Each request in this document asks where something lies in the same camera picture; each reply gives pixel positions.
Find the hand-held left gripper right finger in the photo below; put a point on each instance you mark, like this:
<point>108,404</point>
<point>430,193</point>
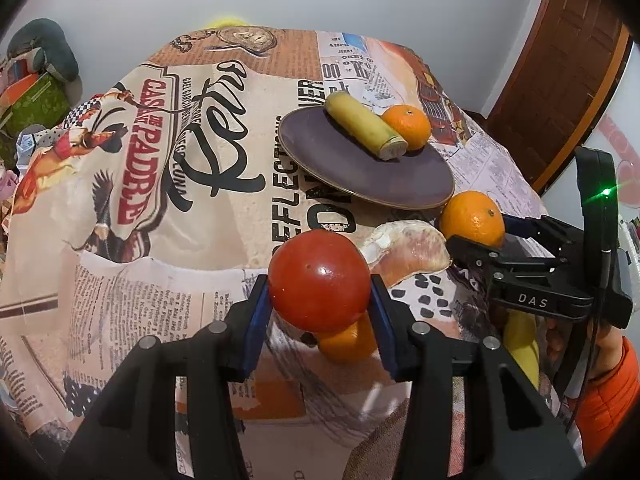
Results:
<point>384,327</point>

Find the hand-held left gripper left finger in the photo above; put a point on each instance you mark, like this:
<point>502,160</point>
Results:
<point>257,321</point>

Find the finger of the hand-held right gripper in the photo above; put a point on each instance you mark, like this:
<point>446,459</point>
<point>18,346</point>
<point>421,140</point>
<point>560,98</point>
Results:
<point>475,256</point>
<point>535,227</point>

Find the large orange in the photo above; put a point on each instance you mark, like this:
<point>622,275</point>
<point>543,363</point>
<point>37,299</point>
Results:
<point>471,220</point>

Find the red tomato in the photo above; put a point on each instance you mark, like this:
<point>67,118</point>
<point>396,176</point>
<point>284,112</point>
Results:
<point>320,280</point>

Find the purple plate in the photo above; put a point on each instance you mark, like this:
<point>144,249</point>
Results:
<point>365,165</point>

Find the person's right forearm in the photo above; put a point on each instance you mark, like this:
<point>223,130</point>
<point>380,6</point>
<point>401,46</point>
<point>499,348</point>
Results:
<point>607,400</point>

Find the person's right hand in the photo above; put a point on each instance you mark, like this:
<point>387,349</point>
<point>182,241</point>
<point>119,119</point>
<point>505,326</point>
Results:
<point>555,342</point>

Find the small orange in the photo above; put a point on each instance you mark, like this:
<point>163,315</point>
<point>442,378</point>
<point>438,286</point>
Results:
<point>347,344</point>

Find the peeled grapefruit piece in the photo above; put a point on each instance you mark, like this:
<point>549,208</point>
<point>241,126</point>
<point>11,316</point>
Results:
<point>407,254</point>

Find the yellow banana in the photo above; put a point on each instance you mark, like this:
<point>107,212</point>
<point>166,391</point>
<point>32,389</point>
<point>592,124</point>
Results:
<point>522,350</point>

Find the orange with green stem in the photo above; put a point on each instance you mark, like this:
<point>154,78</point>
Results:
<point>407,126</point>

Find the printed tablecloth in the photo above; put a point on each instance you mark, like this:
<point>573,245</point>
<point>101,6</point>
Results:
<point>165,200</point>

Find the brown wooden door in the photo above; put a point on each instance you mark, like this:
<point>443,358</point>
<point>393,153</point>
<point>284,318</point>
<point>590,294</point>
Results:
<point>560,75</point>

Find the cut banana piece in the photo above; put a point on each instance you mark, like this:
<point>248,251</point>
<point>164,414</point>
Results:
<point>364,127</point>

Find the polka dot cloth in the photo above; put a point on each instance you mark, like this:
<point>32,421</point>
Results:
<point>37,137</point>

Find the yellow round object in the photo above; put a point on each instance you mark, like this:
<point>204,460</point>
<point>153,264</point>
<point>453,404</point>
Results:
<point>227,21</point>

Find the green box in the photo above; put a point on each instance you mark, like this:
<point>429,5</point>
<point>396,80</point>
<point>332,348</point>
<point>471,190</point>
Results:
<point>32,105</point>

